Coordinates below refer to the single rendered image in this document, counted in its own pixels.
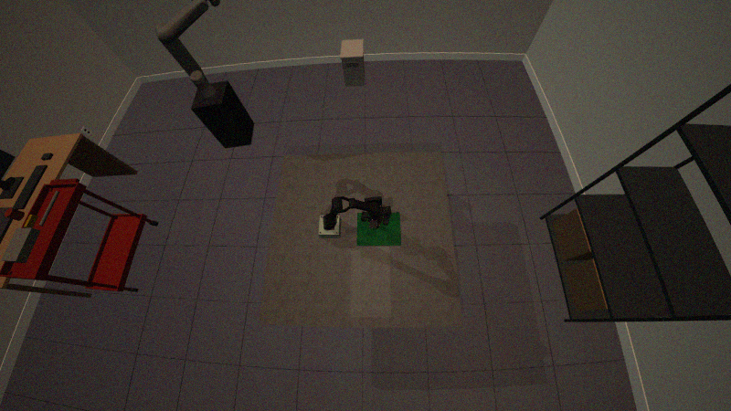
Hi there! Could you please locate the green circuit board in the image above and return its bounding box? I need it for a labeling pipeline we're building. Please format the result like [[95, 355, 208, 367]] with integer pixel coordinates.
[[356, 213, 401, 246]]

